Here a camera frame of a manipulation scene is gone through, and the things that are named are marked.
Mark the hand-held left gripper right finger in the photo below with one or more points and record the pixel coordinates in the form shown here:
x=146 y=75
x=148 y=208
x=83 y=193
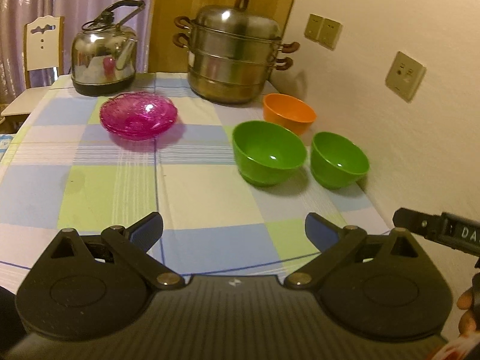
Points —
x=322 y=232

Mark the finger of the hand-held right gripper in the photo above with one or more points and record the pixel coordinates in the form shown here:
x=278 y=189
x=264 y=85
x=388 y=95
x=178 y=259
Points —
x=418 y=223

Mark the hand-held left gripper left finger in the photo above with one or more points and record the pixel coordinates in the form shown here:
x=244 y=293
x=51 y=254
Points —
x=146 y=230

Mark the small green bowl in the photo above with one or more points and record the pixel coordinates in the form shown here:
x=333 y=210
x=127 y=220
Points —
x=337 y=159

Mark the large green bowl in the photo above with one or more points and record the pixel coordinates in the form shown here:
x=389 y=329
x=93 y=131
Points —
x=268 y=152

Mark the large pink glass plate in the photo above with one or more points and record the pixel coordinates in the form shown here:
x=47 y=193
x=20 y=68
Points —
x=138 y=110

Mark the orange bowl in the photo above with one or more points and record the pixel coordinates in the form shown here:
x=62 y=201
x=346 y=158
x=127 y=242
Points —
x=288 y=110

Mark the person's right hand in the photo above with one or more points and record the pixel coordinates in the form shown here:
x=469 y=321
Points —
x=470 y=324

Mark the checked tablecloth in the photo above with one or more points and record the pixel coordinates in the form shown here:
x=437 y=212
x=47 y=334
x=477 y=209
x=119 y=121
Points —
x=112 y=180

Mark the red white patterned cloth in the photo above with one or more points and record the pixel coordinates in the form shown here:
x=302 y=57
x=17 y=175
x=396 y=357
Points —
x=457 y=350

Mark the blue white printed cloth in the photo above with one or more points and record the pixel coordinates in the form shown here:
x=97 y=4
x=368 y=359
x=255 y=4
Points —
x=4 y=144

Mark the stainless steel kettle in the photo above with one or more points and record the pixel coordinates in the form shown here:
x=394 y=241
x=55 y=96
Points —
x=101 y=60

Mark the stainless steel steamer pot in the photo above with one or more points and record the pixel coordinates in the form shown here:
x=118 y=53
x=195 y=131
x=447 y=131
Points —
x=232 y=63

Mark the white wooden chair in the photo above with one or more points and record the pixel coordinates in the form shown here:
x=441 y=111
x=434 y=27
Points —
x=43 y=45

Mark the beige wall socket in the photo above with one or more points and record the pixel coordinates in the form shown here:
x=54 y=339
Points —
x=405 y=77

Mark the beige wall switch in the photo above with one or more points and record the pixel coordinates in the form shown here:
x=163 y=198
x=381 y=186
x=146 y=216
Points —
x=330 y=33
x=313 y=26

